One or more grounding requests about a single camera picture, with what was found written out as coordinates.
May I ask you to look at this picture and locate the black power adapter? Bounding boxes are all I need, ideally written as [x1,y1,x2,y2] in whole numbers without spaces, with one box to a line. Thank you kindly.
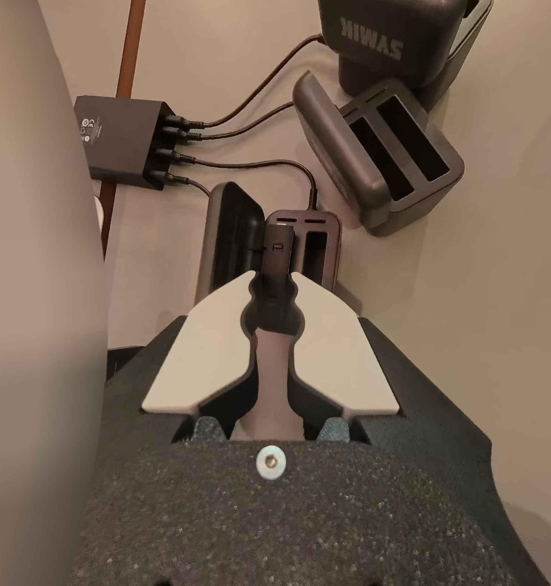
[74,95,177,191]

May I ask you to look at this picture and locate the black battery charger case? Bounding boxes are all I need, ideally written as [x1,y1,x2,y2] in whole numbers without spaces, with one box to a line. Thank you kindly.
[194,182,343,317]
[293,72,466,238]
[318,0,495,99]

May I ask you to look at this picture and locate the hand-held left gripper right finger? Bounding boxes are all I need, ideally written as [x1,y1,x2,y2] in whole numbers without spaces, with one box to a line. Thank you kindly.
[288,271,401,438]

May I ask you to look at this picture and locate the black charger cable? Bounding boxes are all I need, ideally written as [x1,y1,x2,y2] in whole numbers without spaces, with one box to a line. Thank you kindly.
[163,102,296,142]
[158,151,319,211]
[154,170,213,197]
[165,34,325,130]

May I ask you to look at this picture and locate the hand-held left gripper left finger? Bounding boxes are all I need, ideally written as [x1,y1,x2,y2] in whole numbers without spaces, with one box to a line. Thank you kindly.
[141,270,261,438]

